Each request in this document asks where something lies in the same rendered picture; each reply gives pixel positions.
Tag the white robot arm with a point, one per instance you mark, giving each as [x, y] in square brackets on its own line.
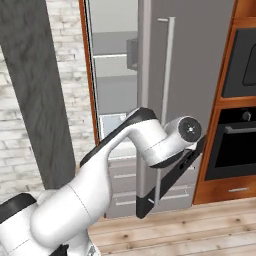
[73, 206]

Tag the grey fridge drawer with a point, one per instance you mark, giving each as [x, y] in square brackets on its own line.
[124, 186]

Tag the pale blue box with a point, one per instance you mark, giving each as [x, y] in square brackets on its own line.
[111, 123]

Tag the wooden drawer front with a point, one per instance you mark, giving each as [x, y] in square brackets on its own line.
[216, 191]

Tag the black oven knob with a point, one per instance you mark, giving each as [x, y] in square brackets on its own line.
[246, 116]

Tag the black microwave oven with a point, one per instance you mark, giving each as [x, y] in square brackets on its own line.
[240, 66]

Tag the wooden cabinet housing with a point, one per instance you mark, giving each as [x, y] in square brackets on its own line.
[243, 10]

